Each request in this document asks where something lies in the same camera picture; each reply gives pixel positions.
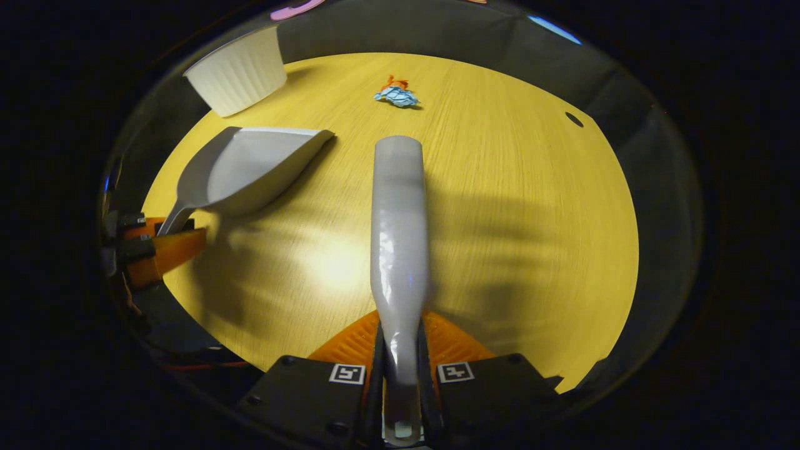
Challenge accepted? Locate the grey dustpan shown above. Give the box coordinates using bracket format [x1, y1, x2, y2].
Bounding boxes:
[156, 127, 335, 237]

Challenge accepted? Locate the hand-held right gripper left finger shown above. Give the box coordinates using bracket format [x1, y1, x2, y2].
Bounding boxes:
[237, 309, 383, 450]

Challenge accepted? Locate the grey small broom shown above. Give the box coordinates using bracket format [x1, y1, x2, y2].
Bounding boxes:
[370, 136, 430, 446]

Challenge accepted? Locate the blue paper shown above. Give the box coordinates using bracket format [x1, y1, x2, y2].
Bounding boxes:
[374, 86, 419, 108]

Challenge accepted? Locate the white ribbed garbage bin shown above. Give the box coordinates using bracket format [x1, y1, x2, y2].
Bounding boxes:
[183, 25, 288, 118]

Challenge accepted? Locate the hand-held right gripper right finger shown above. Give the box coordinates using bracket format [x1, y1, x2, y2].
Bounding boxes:
[419, 309, 563, 442]

